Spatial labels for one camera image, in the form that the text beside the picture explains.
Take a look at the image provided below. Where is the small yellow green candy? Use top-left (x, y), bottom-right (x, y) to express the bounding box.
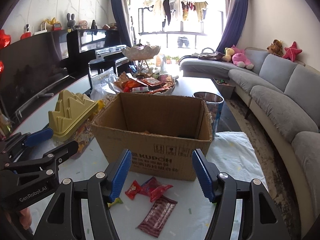
top-left (108, 197), bottom-right (123, 208)

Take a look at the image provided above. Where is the small red candy packet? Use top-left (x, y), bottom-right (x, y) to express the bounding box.
top-left (125, 180), bottom-right (141, 200)

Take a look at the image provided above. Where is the maroon striped snack packet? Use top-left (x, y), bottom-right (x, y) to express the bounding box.
top-left (137, 196), bottom-right (178, 238)

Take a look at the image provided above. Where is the red crinkled snack bag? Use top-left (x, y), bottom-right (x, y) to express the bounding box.
top-left (139, 177), bottom-right (173, 202)

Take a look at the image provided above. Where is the person's left hand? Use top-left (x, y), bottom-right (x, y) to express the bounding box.
top-left (20, 207), bottom-right (32, 230)

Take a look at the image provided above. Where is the gold lid snack container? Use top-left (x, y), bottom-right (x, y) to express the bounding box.
top-left (48, 90), bottom-right (99, 159)

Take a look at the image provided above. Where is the red heart balloon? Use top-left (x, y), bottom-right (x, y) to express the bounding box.
top-left (0, 61), bottom-right (4, 74)
top-left (0, 29), bottom-right (11, 49)

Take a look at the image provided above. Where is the black television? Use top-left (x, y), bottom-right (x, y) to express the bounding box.
top-left (1, 30), bottom-right (71, 122)

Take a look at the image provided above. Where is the clear plastic snack bag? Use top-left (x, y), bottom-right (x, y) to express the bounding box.
top-left (90, 68), bottom-right (118, 101)

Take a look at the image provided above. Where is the brown cardboard box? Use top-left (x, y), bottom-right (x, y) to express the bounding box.
top-left (91, 93), bottom-right (213, 181)

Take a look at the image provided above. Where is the black upright piano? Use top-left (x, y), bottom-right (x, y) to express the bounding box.
top-left (66, 29), bottom-right (126, 75)

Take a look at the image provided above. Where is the white tiered snack tray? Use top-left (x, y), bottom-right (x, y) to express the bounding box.
top-left (113, 44), bottom-right (176, 95)

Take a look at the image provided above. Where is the grey curved sofa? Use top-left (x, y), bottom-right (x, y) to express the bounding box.
top-left (179, 47), bottom-right (320, 205)

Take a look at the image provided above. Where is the clear tall nut jar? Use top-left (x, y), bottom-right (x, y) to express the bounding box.
top-left (193, 92), bottom-right (224, 137)

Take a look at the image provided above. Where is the grey toy storage bin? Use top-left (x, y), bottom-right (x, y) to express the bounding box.
top-left (213, 78), bottom-right (235, 100)

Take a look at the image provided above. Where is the grey rabbit figurine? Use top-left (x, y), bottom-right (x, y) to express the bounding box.
top-left (66, 13), bottom-right (75, 30)

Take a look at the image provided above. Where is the pink plush toy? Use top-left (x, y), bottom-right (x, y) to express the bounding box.
top-left (231, 45), bottom-right (254, 70)

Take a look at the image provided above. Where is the red star pillow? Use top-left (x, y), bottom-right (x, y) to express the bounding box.
top-left (282, 41), bottom-right (303, 62)

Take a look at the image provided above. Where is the yellow plush toy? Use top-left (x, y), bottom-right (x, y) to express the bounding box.
top-left (222, 48), bottom-right (235, 62)

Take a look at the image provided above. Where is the brown lion plush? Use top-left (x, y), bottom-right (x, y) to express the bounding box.
top-left (267, 39), bottom-right (283, 57)

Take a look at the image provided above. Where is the handbag on sofa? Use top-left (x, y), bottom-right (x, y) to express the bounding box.
top-left (197, 48), bottom-right (225, 61)

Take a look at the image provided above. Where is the left blue curtain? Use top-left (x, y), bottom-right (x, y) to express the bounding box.
top-left (111, 0), bottom-right (132, 47)

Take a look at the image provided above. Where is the blue curtain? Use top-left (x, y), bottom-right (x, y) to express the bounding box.
top-left (217, 0), bottom-right (249, 53)
top-left (111, 0), bottom-right (132, 47)

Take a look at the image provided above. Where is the right blue curtain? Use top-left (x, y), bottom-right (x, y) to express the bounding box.
top-left (217, 0), bottom-right (249, 53)

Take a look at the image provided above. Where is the white red security camera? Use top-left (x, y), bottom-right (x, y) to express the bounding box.
top-left (20, 24), bottom-right (32, 40)

